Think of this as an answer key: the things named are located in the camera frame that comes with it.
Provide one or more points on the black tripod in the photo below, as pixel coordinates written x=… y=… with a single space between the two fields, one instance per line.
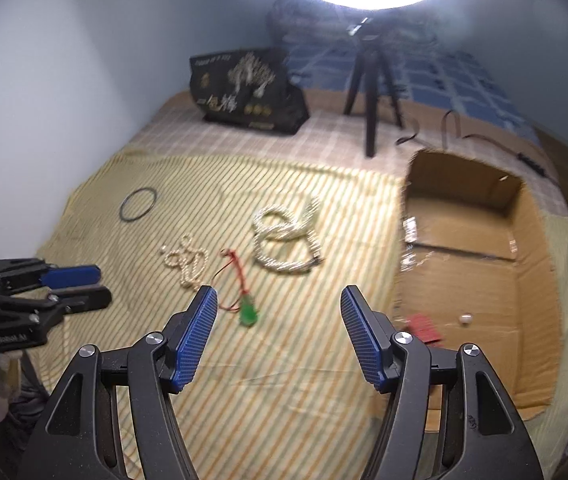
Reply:
x=370 y=110

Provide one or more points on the black bangle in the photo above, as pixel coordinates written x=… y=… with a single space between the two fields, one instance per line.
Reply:
x=122 y=208

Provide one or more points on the black printed bag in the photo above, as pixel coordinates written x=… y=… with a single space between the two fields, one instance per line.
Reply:
x=244 y=95

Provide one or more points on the small white bead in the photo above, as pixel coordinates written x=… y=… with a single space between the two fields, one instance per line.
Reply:
x=465 y=318

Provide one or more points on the yellow striped cloth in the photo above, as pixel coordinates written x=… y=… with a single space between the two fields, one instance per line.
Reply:
x=289 y=385

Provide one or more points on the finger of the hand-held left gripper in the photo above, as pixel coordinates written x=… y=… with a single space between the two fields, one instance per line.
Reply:
x=74 y=274
x=86 y=298

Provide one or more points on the blue plaid blanket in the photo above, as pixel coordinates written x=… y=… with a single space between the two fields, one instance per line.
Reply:
x=464 y=85

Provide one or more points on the cardboard box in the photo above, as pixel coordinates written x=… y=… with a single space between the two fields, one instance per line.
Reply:
x=464 y=280

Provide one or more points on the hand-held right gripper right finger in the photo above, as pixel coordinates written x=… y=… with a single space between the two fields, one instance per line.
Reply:
x=361 y=335

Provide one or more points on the beige plaid bed sheet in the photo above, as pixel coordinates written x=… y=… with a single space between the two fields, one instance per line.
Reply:
x=314 y=145

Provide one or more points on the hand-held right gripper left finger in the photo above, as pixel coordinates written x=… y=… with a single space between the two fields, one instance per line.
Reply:
x=196 y=335

